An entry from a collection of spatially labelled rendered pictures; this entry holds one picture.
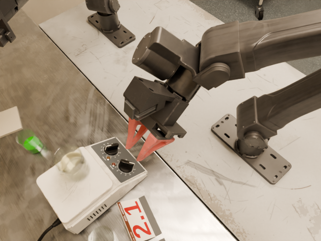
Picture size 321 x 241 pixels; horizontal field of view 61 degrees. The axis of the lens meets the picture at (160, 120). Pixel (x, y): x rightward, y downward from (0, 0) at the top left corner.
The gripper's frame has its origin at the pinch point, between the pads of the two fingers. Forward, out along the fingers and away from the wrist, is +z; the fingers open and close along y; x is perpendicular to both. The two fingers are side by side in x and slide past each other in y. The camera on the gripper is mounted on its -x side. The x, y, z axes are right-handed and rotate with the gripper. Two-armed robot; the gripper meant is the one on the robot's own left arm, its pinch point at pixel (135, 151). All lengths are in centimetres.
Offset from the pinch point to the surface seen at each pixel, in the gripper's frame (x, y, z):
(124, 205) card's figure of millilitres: 3.1, 3.9, 12.2
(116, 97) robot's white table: 16.1, -23.2, 1.7
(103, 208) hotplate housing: 0.5, 1.4, 15.0
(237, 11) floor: 187, -94, -63
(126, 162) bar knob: 4.2, -2.3, 5.8
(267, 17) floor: 195, -72, -72
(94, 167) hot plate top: -1.4, -4.8, 8.9
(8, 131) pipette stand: -2.5, -32.8, 22.8
